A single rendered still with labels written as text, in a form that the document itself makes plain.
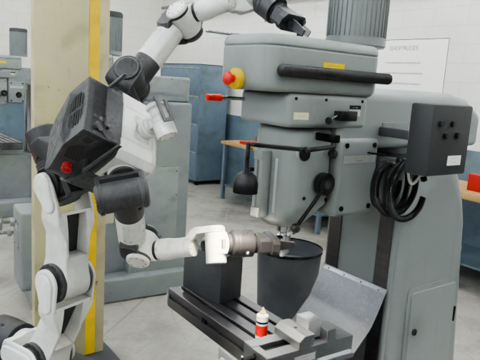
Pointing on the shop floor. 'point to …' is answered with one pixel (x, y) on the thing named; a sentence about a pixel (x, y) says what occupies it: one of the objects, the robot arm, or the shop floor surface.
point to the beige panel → (68, 26)
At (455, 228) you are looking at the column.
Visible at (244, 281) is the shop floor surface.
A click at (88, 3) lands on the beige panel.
